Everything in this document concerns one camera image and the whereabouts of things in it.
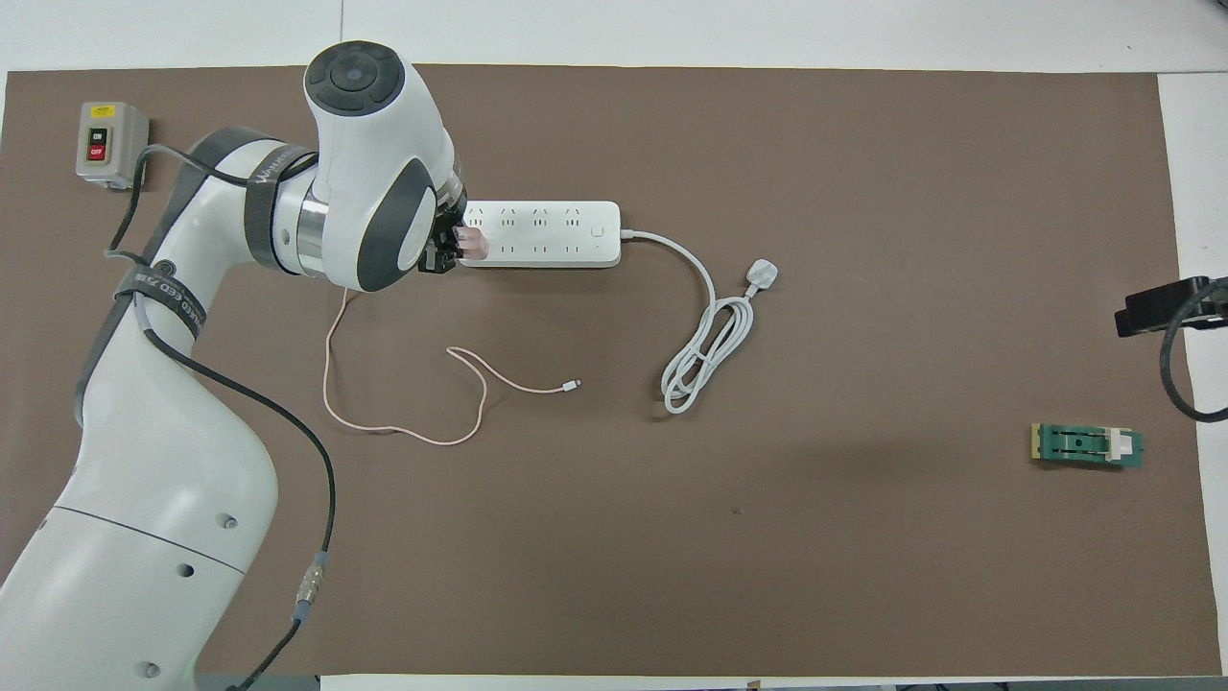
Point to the pink charger block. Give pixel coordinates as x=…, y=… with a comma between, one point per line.
x=473, y=245

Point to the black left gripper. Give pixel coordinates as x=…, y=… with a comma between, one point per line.
x=449, y=223

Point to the brown table mat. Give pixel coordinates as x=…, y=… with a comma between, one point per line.
x=767, y=557

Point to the grey on-off switch box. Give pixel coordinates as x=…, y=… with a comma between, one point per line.
x=106, y=144

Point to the white power strip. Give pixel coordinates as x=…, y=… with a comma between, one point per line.
x=547, y=233

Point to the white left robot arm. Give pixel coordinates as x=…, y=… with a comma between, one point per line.
x=163, y=461

